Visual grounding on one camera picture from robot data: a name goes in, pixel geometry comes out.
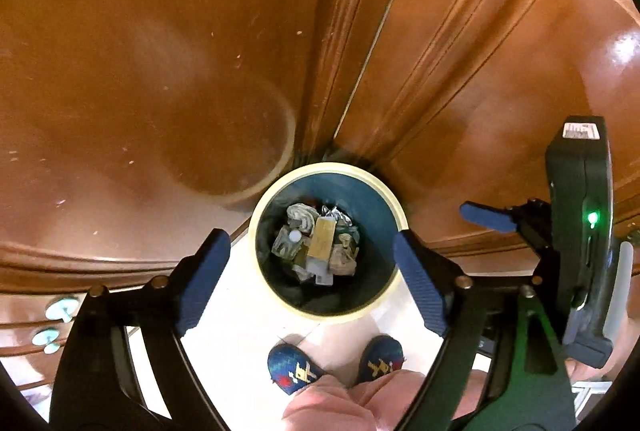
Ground cream rimmed dark trash bin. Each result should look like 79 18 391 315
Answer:
248 162 408 321

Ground tan cardboard box trash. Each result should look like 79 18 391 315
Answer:
308 217 336 261

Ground right blue patterned slipper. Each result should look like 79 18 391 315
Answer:
356 335 405 385

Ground blue patterned slipper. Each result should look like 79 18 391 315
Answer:
356 335 405 385
267 343 326 395

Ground left blue patterned slipper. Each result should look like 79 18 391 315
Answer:
267 343 326 395

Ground pink trouser legs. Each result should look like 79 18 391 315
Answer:
278 368 490 431

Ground right wooden cabinet door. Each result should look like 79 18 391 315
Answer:
331 0 639 274

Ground wooden cabinet door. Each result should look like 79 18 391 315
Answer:
331 0 639 274
0 0 392 291

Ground left wooden cabinet door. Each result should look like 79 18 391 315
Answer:
0 0 392 291

